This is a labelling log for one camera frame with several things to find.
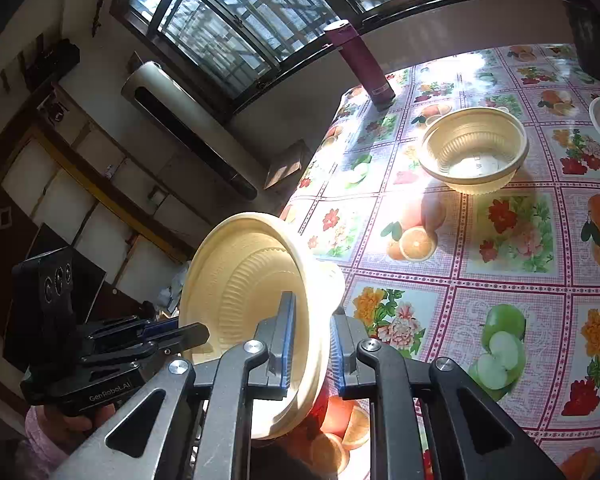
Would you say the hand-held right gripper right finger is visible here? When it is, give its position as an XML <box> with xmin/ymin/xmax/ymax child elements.
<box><xmin>330</xmin><ymin>312</ymin><xmax>566</xmax><ymax>480</ymax></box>

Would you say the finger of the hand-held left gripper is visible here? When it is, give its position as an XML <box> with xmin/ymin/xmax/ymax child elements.
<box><xmin>82</xmin><ymin>323</ymin><xmax>211</xmax><ymax>368</ymax></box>
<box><xmin>87</xmin><ymin>316</ymin><xmax>181</xmax><ymax>343</ymax></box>

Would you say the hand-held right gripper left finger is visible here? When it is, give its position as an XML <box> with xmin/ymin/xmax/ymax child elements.
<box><xmin>50</xmin><ymin>291</ymin><xmax>298</xmax><ymax>480</ymax></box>

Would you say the cream plastic bowl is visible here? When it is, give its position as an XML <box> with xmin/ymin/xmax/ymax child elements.
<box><xmin>179</xmin><ymin>211</ymin><xmax>347</xmax><ymax>441</ymax></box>
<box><xmin>417</xmin><ymin>108</ymin><xmax>530</xmax><ymax>196</ymax></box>

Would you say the person's left forearm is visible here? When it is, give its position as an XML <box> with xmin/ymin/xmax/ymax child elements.
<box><xmin>15</xmin><ymin>405</ymin><xmax>76</xmax><ymax>480</ymax></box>

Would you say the person's left hand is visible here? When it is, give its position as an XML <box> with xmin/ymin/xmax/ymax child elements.
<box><xmin>45</xmin><ymin>400</ymin><xmax>118</xmax><ymax>443</ymax></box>

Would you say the cardboard box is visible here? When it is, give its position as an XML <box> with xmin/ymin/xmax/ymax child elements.
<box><xmin>264</xmin><ymin>140</ymin><xmax>311</xmax><ymax>191</ymax></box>

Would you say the floral fruit print tablecloth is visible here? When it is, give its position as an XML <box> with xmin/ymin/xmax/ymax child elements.
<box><xmin>280</xmin><ymin>42</ymin><xmax>600</xmax><ymax>480</ymax></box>

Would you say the white tower air conditioner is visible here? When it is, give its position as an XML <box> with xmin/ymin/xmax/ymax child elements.
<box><xmin>121</xmin><ymin>61</ymin><xmax>259</xmax><ymax>202</ymax></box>

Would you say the maroon thermos bottle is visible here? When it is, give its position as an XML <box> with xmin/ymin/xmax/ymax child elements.
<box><xmin>324</xmin><ymin>19</ymin><xmax>396</xmax><ymax>110</ymax></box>

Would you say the barred window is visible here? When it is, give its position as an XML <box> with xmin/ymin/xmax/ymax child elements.
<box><xmin>111</xmin><ymin>0</ymin><xmax>571</xmax><ymax>116</ymax></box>

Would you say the black electric kettle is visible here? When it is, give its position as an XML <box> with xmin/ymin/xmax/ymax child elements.
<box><xmin>562</xmin><ymin>0</ymin><xmax>600</xmax><ymax>86</ymax></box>

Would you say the black wall speaker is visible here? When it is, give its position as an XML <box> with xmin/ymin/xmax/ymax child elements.
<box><xmin>24</xmin><ymin>40</ymin><xmax>81</xmax><ymax>92</ymax></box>

